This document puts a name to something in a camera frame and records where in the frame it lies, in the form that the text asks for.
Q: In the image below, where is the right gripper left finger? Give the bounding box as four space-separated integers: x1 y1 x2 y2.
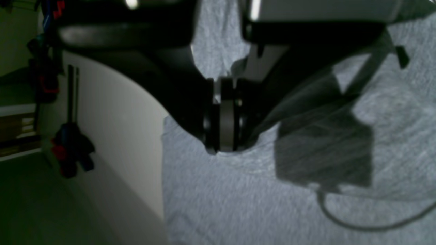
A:
56 20 219 153

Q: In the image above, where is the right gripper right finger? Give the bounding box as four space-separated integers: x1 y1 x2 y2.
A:
221 20 386 152

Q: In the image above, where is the grey T-shirt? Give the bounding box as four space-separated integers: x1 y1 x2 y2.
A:
162 0 435 245

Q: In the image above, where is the blue clamp left edge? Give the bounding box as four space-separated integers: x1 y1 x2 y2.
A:
27 0 65 104

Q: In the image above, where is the blue bar clamp on table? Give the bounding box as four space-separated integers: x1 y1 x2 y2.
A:
51 65 95 179

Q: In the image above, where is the black camera cable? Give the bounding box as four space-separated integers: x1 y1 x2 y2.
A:
308 183 436 232

